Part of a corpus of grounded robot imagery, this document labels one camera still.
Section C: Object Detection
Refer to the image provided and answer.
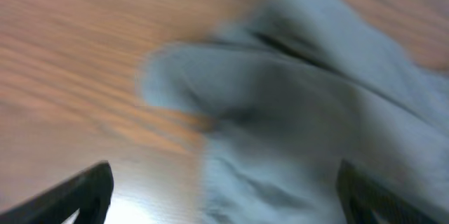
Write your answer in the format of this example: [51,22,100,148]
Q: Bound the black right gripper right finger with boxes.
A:
[335,159,442,224]

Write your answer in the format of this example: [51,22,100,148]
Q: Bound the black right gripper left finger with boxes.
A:
[1,161,114,224]

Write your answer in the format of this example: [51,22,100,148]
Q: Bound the grey shorts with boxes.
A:
[140,0,448,223]

